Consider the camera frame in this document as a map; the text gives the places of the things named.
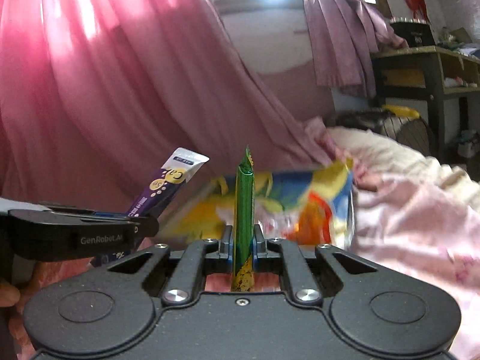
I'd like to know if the green snack stick packet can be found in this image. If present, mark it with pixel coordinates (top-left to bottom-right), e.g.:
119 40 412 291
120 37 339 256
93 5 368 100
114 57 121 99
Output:
231 147 255 292

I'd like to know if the purple white calcium sachet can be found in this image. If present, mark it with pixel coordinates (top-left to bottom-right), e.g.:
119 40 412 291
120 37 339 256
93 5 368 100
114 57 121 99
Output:
91 146 210 268

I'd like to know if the person's left hand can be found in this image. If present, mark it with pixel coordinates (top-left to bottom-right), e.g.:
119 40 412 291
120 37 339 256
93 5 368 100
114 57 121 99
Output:
0 279 21 308

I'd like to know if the colourful painted tray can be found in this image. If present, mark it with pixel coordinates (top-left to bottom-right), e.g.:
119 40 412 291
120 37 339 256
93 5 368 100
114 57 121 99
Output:
156 162 354 249

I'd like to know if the dark handbag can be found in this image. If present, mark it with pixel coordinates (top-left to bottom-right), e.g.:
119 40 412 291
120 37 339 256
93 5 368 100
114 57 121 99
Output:
334 108 393 133

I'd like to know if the large pink curtain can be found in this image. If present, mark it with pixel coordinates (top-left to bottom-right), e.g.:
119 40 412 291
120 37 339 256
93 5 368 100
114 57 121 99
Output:
1 0 333 212

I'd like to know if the black electric fan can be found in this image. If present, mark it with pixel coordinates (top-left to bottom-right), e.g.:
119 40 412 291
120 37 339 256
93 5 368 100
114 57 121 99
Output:
381 115 437 157

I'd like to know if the dark wooden desk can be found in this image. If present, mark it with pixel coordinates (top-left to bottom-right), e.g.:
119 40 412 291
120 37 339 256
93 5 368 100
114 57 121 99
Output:
371 46 479 161

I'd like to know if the mauve tied curtain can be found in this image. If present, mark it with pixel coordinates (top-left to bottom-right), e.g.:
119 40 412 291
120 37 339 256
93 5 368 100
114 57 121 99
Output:
304 0 408 99

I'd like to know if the black box on desk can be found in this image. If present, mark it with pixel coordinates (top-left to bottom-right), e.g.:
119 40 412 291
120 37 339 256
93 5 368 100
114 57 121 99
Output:
390 17 435 48

